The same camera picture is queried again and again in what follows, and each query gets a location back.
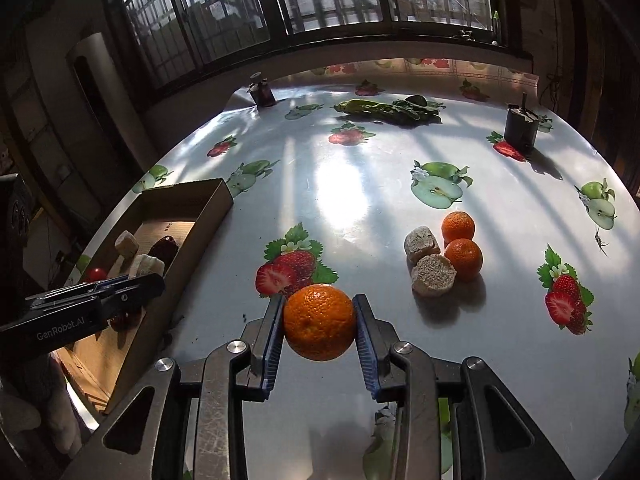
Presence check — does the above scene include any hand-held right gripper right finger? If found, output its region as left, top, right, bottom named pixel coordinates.
left=351, top=294, right=576, bottom=480

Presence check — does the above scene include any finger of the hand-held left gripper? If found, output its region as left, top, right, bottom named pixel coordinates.
left=25, top=276, right=141, bottom=313
left=100, top=274, right=166, bottom=328

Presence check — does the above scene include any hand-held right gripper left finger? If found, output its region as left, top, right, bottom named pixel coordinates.
left=60, top=294, right=288, bottom=480

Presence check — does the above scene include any dark purple plum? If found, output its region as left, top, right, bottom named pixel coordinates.
left=109, top=310, right=143, bottom=332

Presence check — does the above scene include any large orange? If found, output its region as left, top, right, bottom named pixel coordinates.
left=283, top=283, right=357, bottom=362

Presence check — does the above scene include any bread roll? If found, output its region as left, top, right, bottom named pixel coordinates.
left=411, top=253, right=458, bottom=298
left=114, top=230, right=140, bottom=258
left=404, top=225, right=442, bottom=263

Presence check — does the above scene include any red date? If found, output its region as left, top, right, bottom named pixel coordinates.
left=149, top=235, right=178, bottom=267

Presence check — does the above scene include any brown cardboard box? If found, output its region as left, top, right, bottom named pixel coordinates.
left=52, top=177, right=235, bottom=416

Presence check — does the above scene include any small orange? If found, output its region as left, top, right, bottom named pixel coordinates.
left=444, top=238, right=484, bottom=282
left=441, top=211, right=476, bottom=243

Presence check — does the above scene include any fruit print tablecloth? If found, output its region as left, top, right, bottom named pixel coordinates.
left=65, top=57, right=640, bottom=480

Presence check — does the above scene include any light green leafy vegetable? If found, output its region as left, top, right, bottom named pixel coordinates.
left=333, top=99, right=396, bottom=118

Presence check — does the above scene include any dark green leafy vegetable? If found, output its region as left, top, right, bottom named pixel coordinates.
left=370, top=95, right=445, bottom=125

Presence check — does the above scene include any barred window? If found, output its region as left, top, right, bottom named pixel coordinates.
left=107, top=0, right=531, bottom=101

